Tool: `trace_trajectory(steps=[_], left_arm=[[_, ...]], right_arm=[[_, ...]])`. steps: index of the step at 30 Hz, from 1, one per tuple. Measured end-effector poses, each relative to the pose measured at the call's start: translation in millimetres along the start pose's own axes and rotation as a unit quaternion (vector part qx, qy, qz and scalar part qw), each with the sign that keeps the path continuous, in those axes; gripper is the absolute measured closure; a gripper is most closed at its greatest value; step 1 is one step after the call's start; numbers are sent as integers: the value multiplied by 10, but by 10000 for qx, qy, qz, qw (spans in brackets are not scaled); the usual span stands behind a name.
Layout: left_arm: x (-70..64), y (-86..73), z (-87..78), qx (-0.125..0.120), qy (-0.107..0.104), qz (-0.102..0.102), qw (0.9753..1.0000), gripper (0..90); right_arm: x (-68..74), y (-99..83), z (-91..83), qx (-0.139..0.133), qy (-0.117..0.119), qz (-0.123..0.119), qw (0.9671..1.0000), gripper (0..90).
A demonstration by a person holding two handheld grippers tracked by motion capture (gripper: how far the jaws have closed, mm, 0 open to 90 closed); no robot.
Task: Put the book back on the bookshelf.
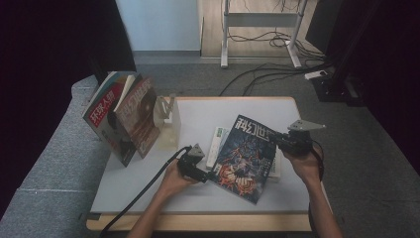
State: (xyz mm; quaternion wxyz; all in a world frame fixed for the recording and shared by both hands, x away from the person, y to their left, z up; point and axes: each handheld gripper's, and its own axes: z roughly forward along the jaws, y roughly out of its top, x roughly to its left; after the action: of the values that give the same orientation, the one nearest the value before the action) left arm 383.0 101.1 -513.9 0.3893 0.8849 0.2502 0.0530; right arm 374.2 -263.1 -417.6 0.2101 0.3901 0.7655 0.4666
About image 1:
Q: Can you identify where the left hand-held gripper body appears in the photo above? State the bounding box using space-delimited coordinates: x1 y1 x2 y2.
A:
177 143 206 178

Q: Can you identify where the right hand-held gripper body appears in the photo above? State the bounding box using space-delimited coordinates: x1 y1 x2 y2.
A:
279 119 326 155

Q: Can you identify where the beige expandable book rack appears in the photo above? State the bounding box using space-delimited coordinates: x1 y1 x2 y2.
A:
153 93 182 152

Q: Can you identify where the white magazine with snow scene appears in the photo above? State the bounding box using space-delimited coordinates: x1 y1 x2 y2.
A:
206 126 282 183

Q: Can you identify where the dark blue illustrated magazine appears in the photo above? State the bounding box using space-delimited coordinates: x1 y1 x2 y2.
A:
210 114 278 206

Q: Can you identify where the red-brown magazine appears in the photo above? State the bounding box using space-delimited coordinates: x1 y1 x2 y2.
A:
113 74 163 160

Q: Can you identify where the portrait magazine with red label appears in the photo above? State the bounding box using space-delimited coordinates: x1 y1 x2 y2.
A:
82 70 138 168

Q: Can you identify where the person's left hand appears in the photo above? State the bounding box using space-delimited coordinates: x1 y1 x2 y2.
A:
160 160 199 196

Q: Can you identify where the person's right hand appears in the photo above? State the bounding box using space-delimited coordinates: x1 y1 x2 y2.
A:
283 148 323 184

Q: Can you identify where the white table mat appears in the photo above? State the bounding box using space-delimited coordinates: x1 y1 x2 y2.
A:
90 97 313 214

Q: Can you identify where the white power strip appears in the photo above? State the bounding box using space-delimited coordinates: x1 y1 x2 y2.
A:
304 69 329 80

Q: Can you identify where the dark curtain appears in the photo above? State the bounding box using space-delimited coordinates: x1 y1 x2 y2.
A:
305 0 420 173
0 0 138 219

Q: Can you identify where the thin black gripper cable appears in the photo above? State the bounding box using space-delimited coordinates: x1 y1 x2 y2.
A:
308 140 326 238

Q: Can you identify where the thick black gripper cable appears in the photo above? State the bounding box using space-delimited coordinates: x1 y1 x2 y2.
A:
99 146 192 237

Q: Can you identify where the bundle of black floor cables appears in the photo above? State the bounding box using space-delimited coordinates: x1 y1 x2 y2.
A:
219 28 335 97

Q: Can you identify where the white metal desk frame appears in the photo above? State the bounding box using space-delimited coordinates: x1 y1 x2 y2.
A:
220 0 310 68

